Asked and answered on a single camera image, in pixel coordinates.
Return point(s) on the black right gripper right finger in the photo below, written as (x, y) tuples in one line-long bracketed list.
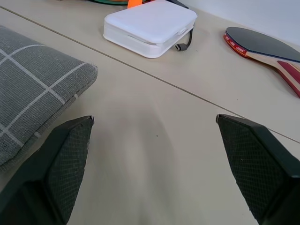
[(260, 168)]

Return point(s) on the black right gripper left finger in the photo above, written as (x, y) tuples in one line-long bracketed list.
[(44, 178)]

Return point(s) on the grey checked cushion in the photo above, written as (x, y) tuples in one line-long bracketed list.
[(35, 86)]

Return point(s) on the white rectangular plastic box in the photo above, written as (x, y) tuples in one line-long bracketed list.
[(150, 28)]

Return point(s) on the orange plastic object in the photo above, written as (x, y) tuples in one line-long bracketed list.
[(134, 3)]

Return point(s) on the red black table tennis paddle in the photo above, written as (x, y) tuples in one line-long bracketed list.
[(264, 47)]

